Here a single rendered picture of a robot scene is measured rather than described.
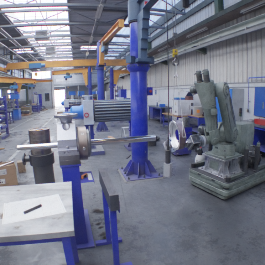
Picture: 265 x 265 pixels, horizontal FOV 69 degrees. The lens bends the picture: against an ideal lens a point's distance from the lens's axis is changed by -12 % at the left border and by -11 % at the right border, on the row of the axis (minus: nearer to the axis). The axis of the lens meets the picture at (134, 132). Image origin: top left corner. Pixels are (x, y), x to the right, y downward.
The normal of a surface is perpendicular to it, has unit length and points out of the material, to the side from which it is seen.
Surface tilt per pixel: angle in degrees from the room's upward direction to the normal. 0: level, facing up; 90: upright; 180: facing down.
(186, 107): 90
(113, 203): 90
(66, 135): 45
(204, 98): 106
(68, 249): 90
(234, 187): 90
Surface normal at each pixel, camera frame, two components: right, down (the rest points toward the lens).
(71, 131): 0.19, -0.58
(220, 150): -0.59, 0.15
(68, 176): 0.29, 0.17
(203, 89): -0.60, 0.41
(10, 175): 0.61, 0.13
